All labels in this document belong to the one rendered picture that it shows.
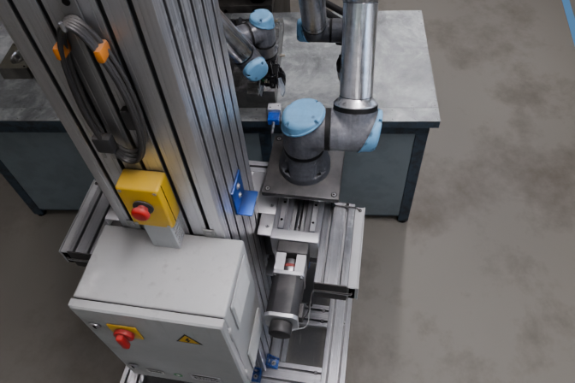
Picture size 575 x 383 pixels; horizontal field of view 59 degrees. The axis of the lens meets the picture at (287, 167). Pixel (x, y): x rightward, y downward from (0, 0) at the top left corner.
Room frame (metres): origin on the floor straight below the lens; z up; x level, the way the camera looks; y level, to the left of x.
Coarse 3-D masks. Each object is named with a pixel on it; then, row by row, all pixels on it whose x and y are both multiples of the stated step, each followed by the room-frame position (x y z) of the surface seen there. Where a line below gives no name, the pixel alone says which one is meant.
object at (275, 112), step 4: (268, 104) 1.40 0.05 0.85; (272, 104) 1.39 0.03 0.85; (276, 104) 1.39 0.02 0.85; (280, 104) 1.39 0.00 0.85; (268, 108) 1.38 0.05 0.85; (272, 108) 1.37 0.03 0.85; (276, 108) 1.37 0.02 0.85; (280, 108) 1.37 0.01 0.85; (268, 112) 1.37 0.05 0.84; (272, 112) 1.37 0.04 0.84; (276, 112) 1.36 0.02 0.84; (280, 112) 1.36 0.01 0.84; (268, 116) 1.35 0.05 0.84; (272, 116) 1.34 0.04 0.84; (276, 116) 1.34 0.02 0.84; (280, 116) 1.36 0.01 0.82; (268, 120) 1.33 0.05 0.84; (272, 120) 1.33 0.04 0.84; (276, 120) 1.32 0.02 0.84; (268, 124) 1.33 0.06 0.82; (272, 124) 1.31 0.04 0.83; (276, 124) 1.32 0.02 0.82; (272, 128) 1.29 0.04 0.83; (272, 132) 1.27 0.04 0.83
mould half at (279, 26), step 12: (276, 24) 1.78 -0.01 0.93; (276, 36) 1.72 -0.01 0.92; (276, 48) 1.67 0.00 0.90; (276, 60) 1.61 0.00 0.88; (240, 72) 1.56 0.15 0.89; (240, 84) 1.48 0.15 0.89; (240, 96) 1.45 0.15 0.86; (252, 96) 1.44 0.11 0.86; (264, 96) 1.43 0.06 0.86; (276, 96) 1.47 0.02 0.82
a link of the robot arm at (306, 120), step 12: (288, 108) 0.96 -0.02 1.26; (300, 108) 0.95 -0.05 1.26; (312, 108) 0.94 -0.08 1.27; (324, 108) 0.95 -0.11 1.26; (288, 120) 0.92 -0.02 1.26; (300, 120) 0.91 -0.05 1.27; (312, 120) 0.90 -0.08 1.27; (324, 120) 0.91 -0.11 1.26; (288, 132) 0.90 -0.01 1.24; (300, 132) 0.88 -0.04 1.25; (312, 132) 0.88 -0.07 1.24; (324, 132) 0.88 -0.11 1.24; (288, 144) 0.90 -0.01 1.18; (300, 144) 0.88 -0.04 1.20; (312, 144) 0.88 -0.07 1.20; (324, 144) 0.87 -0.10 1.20; (300, 156) 0.88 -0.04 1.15; (312, 156) 0.88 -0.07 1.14
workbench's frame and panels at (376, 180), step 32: (0, 128) 1.57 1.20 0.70; (32, 128) 1.55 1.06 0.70; (64, 128) 1.53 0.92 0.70; (256, 128) 1.42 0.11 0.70; (384, 128) 1.35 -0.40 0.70; (416, 128) 1.33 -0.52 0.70; (0, 160) 1.58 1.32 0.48; (32, 160) 1.56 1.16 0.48; (64, 160) 1.54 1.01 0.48; (256, 160) 1.42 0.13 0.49; (352, 160) 1.37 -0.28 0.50; (384, 160) 1.35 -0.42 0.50; (416, 160) 1.33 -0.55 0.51; (32, 192) 1.58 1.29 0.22; (64, 192) 1.56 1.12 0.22; (352, 192) 1.37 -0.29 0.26; (384, 192) 1.35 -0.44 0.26
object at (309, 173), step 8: (328, 152) 0.95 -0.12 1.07; (280, 160) 0.94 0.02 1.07; (288, 160) 0.90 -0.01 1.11; (296, 160) 0.89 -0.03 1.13; (304, 160) 0.88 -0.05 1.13; (312, 160) 0.88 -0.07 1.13; (320, 160) 0.90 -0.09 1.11; (328, 160) 0.92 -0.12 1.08; (280, 168) 0.93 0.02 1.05; (288, 168) 0.89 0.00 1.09; (296, 168) 0.88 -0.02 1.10; (304, 168) 0.88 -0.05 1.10; (312, 168) 0.88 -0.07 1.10; (320, 168) 0.89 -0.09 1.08; (328, 168) 0.90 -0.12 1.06; (288, 176) 0.88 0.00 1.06; (296, 176) 0.87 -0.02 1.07; (304, 176) 0.87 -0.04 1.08; (312, 176) 0.87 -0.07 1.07; (320, 176) 0.87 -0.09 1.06; (296, 184) 0.87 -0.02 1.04; (304, 184) 0.86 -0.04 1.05; (312, 184) 0.86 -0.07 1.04
